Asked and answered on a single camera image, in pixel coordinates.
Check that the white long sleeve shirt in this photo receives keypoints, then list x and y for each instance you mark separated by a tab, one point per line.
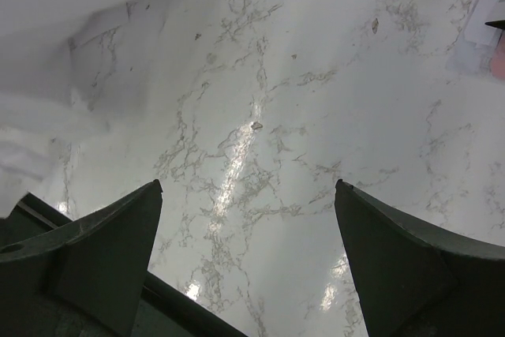
37	85

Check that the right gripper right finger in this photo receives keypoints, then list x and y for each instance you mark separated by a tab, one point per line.
417	279

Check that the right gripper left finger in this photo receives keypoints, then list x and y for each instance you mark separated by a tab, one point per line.
84	278

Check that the pink and white papers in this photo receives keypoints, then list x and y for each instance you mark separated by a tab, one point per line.
479	49

